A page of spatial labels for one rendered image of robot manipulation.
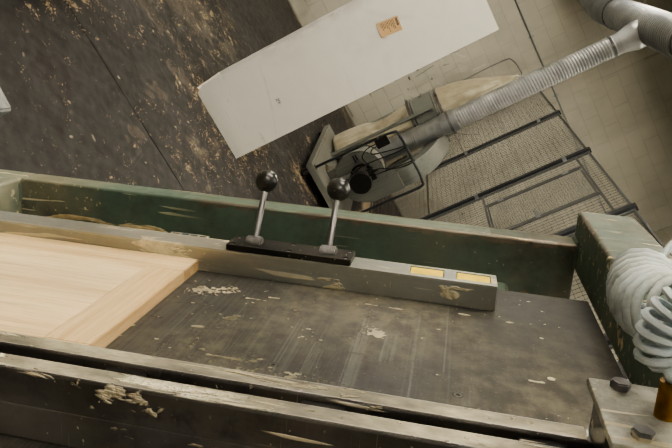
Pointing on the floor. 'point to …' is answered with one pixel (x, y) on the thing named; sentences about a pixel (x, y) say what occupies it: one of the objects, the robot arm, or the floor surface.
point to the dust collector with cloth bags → (394, 144)
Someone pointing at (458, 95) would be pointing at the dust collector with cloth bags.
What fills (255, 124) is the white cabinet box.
